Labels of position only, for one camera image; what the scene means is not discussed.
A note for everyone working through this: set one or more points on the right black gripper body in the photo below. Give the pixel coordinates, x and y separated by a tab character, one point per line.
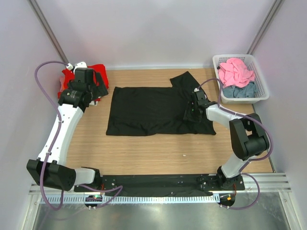
191	113

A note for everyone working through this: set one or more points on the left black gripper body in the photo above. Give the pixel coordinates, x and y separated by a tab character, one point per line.
93	86

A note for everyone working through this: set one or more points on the black t-shirt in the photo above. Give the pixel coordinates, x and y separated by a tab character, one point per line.
146	111

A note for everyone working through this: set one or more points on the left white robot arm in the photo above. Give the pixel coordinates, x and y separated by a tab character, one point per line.
49	169

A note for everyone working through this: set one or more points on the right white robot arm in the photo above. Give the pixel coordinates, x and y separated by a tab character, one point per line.
248	139

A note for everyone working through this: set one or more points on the folded shirt stack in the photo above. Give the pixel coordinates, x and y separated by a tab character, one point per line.
62	88

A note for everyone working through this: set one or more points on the red folded t-shirt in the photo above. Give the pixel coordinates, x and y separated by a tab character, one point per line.
69	75

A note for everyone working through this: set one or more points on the pink t-shirt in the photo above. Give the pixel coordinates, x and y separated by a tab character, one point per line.
234	72

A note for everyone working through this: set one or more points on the blue-grey t-shirt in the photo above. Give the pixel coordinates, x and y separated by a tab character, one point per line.
248	91

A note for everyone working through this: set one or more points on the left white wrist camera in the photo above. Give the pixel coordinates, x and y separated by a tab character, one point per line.
72	67

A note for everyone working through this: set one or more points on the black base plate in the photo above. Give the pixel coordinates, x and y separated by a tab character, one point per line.
180	185

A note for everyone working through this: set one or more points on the slotted cable duct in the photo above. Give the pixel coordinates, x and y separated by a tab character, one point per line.
92	199

